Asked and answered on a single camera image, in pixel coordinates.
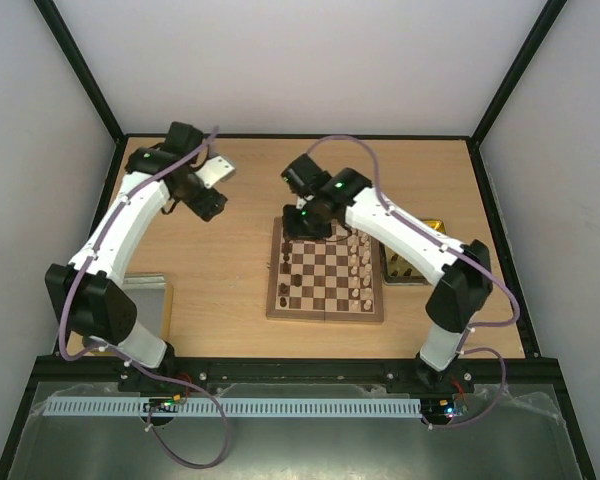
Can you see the row of dark chess pieces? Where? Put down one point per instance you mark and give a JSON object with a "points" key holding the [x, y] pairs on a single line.
{"points": [[290, 270]]}

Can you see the black aluminium frame rail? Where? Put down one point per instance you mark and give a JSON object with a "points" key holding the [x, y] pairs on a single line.
{"points": [[396, 375]]}

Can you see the row of light chess pieces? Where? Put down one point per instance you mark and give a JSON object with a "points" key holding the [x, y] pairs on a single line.
{"points": [[360, 283]]}

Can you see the silver metal tray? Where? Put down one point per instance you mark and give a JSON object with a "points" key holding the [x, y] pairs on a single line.
{"points": [[152, 294]]}

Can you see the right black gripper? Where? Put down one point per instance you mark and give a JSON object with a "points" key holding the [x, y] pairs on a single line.
{"points": [[300, 228]]}

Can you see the wooden chess board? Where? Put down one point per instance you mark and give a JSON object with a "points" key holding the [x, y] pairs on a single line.
{"points": [[324, 291]]}

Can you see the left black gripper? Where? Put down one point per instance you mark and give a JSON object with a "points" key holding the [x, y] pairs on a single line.
{"points": [[207, 210]]}

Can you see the gold tin with dark pieces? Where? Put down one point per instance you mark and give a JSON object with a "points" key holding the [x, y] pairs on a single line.
{"points": [[405, 265]]}

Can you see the light blue slotted cable duct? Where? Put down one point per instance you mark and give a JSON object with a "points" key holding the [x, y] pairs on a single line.
{"points": [[74, 406]]}

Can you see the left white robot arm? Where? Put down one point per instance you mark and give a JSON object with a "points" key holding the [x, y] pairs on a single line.
{"points": [[87, 295]]}

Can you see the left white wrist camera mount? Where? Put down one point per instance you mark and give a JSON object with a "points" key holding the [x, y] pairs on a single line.
{"points": [[215, 170]]}

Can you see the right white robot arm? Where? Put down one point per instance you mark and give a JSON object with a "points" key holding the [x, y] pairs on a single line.
{"points": [[457, 272]]}

